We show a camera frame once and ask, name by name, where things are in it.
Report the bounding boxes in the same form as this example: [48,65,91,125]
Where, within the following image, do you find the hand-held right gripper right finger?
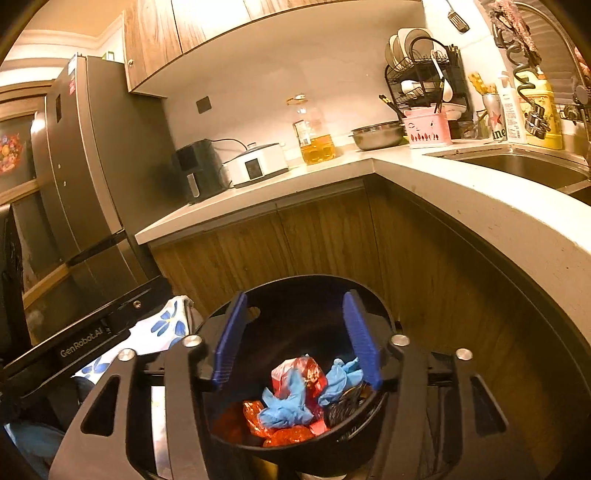
[342,290,541,480]

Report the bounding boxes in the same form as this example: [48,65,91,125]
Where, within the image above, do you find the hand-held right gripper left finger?
[47,291,250,480]

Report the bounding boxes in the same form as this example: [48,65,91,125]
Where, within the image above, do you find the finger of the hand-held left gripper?
[108,276,175,335]

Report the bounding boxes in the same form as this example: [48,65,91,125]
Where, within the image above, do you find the black trash bin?
[191,275,399,476]

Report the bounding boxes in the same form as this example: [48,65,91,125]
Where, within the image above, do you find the blue floral tablecloth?
[74,295,195,476]

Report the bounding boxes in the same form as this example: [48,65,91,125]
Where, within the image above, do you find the blue disposable glove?
[257,369,315,428]
[318,356,363,407]

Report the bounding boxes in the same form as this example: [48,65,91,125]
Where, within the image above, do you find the clear red printed bag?
[271,355,328,416]

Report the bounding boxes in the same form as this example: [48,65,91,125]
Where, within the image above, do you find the black plastic bag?
[323,388,370,425]

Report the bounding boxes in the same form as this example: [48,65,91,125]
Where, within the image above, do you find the crumpled red plastic bag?
[213,399,326,448]

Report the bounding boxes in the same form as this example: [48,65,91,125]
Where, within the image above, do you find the grey refrigerator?
[30,54,174,324]

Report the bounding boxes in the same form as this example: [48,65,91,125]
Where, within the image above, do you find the black air fryer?
[172,141,232,204]

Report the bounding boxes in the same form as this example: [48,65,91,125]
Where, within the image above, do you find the wooden glass panel door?
[0,80,56,333]

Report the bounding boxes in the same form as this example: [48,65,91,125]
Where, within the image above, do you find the white slow cooker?
[222,143,289,189]

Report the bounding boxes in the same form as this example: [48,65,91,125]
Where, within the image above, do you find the red door decoration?
[0,134,24,174]

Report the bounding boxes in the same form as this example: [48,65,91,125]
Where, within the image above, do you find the cooking oil bottle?
[285,93,337,166]

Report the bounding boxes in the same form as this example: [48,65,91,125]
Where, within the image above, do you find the steel bowl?
[349,121,407,151]

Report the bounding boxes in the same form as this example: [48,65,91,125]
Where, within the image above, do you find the pink utensil holder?
[402,109,453,149]

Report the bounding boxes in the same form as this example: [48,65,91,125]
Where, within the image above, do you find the steel sink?
[427,143,591,206]

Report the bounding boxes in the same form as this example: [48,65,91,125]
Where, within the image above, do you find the beer can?
[481,93,508,140]

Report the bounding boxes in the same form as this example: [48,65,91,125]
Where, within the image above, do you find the white ladle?
[431,48,455,102]

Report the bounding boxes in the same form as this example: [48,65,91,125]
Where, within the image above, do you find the white pump bottle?
[498,71,528,145]

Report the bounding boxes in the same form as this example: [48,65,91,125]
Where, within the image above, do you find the black dish rack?
[384,37,472,123]

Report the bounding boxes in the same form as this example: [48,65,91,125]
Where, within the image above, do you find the yellow utensils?
[468,73,498,95]

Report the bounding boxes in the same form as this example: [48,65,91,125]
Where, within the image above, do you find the yellow detergent bottle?
[519,69,564,150]

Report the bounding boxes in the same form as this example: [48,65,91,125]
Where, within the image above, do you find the hanging slotted spatula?
[445,0,471,34]

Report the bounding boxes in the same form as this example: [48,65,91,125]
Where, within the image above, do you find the window blinds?
[522,0,591,139]

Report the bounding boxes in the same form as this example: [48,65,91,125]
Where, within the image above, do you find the brown rag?
[489,0,543,65]

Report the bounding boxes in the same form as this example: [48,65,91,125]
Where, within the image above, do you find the steel faucet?
[512,0,591,125]

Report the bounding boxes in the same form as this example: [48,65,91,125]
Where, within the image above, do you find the black power cable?
[210,137,252,153]

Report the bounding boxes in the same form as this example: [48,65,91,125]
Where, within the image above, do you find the black coiled hose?
[505,44,550,137]

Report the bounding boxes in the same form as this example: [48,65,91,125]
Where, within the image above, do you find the wooden wall cabinet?
[122,0,423,99]

